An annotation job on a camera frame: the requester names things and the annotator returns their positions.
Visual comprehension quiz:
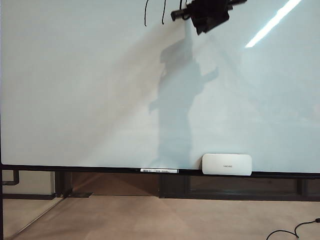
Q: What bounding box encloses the glossy white whiteboard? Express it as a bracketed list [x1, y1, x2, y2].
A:
[0, 0, 320, 175]

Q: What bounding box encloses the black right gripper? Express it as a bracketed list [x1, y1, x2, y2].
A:
[170, 0, 249, 36]

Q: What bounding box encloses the dark flat floor plate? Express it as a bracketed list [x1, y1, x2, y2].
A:
[71, 191, 94, 199]

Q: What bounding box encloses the black wall baseboard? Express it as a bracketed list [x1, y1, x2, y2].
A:
[2, 193, 56, 201]

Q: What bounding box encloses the white marker pen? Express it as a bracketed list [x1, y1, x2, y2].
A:
[140, 168, 180, 175]

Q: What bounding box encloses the black frame upright post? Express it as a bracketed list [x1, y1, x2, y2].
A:
[0, 0, 4, 240]

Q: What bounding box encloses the black bent pipe bracket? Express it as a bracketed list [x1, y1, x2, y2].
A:
[1, 169, 20, 187]

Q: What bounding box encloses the black floor cable with plug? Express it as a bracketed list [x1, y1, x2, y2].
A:
[266, 217, 320, 240]

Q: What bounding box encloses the white rounded board eraser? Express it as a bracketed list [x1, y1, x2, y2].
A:
[201, 153, 253, 176]

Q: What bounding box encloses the black whiteboard pen tray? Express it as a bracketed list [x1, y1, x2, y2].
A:
[1, 163, 320, 180]

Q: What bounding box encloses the metal floor rail strip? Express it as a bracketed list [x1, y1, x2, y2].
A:
[9, 196, 65, 240]

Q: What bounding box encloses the black vertical column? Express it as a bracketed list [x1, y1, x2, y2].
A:
[54, 171, 74, 199]

